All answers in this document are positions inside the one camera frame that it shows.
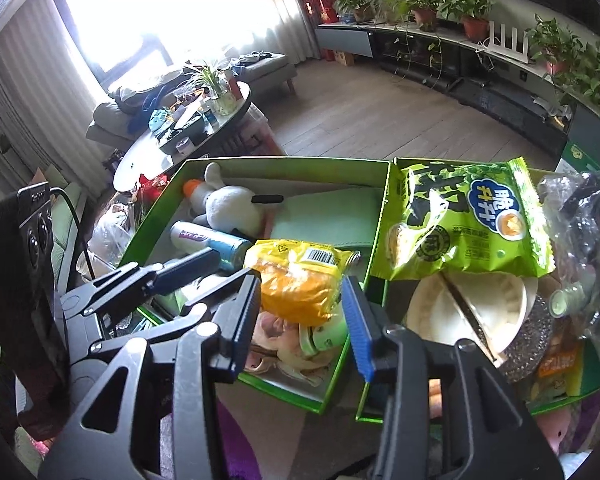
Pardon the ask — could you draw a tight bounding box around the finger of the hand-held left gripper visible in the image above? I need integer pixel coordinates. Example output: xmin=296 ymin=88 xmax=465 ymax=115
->
xmin=86 ymin=269 xmax=256 ymax=357
xmin=82 ymin=247 xmax=222 ymax=317

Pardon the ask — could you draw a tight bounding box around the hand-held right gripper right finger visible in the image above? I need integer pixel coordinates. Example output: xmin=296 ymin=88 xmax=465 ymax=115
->
xmin=341 ymin=275 xmax=564 ymax=480

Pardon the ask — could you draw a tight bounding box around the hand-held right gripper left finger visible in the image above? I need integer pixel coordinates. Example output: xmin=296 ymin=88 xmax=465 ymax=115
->
xmin=37 ymin=269 xmax=262 ymax=480

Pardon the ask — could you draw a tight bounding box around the yellow snack packet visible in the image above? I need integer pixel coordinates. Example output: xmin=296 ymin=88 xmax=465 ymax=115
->
xmin=242 ymin=239 xmax=362 ymax=329

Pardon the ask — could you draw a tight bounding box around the green cardboard box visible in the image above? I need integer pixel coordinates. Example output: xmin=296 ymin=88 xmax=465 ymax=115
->
xmin=117 ymin=156 xmax=394 ymax=414
xmin=355 ymin=156 xmax=600 ymax=424

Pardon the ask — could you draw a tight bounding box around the glass desktop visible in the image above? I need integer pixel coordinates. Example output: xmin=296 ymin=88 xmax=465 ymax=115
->
xmin=80 ymin=200 xmax=600 ymax=480

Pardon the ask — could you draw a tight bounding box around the pink fabric item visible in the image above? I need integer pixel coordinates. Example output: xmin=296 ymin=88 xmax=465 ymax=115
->
xmin=250 ymin=310 xmax=306 ymax=376

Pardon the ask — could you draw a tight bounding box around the white blue spray can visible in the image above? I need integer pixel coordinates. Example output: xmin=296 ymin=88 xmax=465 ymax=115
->
xmin=170 ymin=220 xmax=254 ymax=274

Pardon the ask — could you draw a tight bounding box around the green white paper cup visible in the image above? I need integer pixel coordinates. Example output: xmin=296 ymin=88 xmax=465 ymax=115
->
xmin=299 ymin=317 xmax=354 ymax=359

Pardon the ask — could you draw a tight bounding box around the white plush toy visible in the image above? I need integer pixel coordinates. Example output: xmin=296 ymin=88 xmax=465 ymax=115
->
xmin=182 ymin=161 xmax=286 ymax=241

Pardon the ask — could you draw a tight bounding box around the beige round plate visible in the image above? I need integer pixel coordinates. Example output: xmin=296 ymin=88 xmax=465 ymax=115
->
xmin=405 ymin=269 xmax=540 ymax=357

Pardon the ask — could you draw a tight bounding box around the red patterned gift bag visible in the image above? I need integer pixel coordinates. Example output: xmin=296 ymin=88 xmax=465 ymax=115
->
xmin=130 ymin=172 xmax=174 ymax=211

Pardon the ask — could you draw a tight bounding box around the clear plastic bag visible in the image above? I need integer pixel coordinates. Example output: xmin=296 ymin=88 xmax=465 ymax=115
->
xmin=87 ymin=205 xmax=136 ymax=266

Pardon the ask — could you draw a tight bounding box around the brown wooden stick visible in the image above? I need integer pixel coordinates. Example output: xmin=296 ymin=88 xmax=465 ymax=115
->
xmin=439 ymin=271 xmax=499 ymax=364

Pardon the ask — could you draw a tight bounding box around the round dark coffee table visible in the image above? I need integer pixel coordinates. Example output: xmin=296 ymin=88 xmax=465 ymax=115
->
xmin=112 ymin=80 xmax=252 ymax=194

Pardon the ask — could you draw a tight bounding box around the purple patterned mat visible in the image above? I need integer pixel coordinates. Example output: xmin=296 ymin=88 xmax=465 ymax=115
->
xmin=215 ymin=400 xmax=261 ymax=480

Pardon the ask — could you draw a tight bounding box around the black tray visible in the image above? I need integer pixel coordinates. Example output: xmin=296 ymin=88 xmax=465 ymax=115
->
xmin=157 ymin=115 xmax=211 ymax=156

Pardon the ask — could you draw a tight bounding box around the green snack packet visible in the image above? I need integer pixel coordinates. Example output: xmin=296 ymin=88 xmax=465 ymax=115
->
xmin=369 ymin=156 xmax=557 ymax=282

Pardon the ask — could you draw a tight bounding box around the translucent storage box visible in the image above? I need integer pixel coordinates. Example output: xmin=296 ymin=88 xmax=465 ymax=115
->
xmin=220 ymin=105 xmax=286 ymax=157

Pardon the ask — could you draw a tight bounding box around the blue garment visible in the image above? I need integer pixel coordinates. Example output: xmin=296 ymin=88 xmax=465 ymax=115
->
xmin=127 ymin=87 xmax=166 ymax=129

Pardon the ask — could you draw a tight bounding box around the steel scourer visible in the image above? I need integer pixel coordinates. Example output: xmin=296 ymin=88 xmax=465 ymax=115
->
xmin=497 ymin=294 xmax=555 ymax=382

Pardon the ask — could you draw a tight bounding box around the spider plant in glass vase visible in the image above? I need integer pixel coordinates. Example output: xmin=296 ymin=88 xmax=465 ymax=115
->
xmin=187 ymin=62 xmax=236 ymax=116

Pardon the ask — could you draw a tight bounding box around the orange packet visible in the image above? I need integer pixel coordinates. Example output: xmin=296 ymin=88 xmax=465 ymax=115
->
xmin=534 ymin=337 xmax=584 ymax=386

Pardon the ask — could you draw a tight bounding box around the beige curtain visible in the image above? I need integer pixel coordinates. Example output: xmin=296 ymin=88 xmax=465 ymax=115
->
xmin=265 ymin=0 xmax=324 ymax=64
xmin=0 ymin=0 xmax=106 ymax=196

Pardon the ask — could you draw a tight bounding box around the small pale green cup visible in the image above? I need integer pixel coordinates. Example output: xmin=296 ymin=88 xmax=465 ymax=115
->
xmin=549 ymin=281 xmax=590 ymax=319

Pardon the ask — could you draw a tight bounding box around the pink plush toy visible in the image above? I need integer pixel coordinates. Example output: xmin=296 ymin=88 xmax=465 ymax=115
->
xmin=535 ymin=407 xmax=581 ymax=454

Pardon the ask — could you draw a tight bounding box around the grey sofa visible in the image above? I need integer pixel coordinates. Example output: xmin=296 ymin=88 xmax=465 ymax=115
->
xmin=87 ymin=52 xmax=299 ymax=146

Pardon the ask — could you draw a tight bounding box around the clear bag of dark items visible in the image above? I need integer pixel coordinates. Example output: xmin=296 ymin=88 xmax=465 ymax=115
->
xmin=536 ymin=169 xmax=600 ymax=372

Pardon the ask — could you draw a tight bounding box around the window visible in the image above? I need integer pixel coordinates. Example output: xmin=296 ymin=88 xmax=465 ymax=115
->
xmin=52 ymin=0 xmax=281 ymax=86

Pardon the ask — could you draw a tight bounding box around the long television cabinet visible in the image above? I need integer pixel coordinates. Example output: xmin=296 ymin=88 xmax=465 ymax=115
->
xmin=314 ymin=22 xmax=600 ymax=181

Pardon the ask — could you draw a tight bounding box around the green printed carton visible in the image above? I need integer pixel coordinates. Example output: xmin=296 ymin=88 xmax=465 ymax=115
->
xmin=555 ymin=141 xmax=596 ymax=176

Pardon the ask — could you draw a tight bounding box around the white router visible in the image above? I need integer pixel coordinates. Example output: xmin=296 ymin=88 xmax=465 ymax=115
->
xmin=487 ymin=21 xmax=531 ymax=64

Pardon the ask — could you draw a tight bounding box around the row of potted plants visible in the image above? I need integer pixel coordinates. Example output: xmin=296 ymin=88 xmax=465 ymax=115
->
xmin=332 ymin=0 xmax=600 ymax=129

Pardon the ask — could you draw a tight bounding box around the black cable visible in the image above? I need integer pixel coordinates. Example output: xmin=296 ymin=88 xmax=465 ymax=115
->
xmin=50 ymin=187 xmax=92 ymax=292

